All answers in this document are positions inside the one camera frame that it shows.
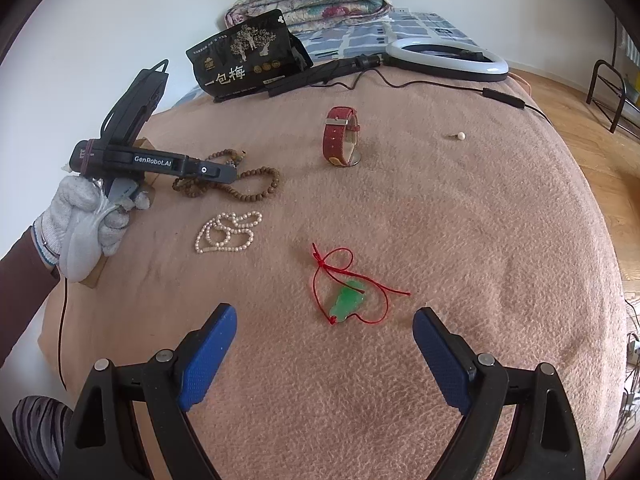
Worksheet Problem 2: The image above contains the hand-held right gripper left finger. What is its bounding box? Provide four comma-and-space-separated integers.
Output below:
59, 303, 238, 480

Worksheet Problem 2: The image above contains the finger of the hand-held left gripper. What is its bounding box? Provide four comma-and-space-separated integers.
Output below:
175, 156, 238, 184

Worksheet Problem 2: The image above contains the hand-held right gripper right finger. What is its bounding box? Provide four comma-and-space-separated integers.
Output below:
412, 307, 587, 480

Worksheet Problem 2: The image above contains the white pearl necklace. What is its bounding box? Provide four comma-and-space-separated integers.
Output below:
194, 210, 263, 256

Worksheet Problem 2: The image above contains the wooden bead necklace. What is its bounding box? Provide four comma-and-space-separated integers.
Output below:
172, 148, 282, 204

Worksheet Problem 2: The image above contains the jade pendant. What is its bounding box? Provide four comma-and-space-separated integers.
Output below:
311, 242, 412, 326

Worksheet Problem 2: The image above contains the red strap watch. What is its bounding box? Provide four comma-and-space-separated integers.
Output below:
322, 106, 364, 167

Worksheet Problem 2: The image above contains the person's left forearm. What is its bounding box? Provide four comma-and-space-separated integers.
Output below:
0, 230, 62, 358

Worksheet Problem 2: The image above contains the person's left hand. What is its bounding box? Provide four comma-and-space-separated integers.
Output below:
32, 175, 151, 270

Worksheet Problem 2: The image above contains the black snack bag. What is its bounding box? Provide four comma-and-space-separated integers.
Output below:
186, 9, 315, 100

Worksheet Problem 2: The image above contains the pink blanket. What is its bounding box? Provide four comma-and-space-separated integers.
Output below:
40, 57, 628, 480

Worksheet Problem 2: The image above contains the black tripod stand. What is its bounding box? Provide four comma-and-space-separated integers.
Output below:
214, 55, 388, 103

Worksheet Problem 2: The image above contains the grey striped trouser leg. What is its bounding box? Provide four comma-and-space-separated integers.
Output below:
11, 395, 76, 480

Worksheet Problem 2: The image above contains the blue plaid bed sheet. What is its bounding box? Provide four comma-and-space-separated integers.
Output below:
172, 10, 488, 111

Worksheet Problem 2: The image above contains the dark metal rack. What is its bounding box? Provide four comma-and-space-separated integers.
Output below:
586, 60, 640, 138

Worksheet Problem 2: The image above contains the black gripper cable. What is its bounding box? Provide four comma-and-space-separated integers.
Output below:
56, 272, 71, 392

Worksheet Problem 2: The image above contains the ring light cable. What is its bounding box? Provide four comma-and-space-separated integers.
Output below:
345, 67, 553, 126

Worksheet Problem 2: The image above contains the white ring light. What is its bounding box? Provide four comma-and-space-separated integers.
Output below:
385, 37, 510, 81

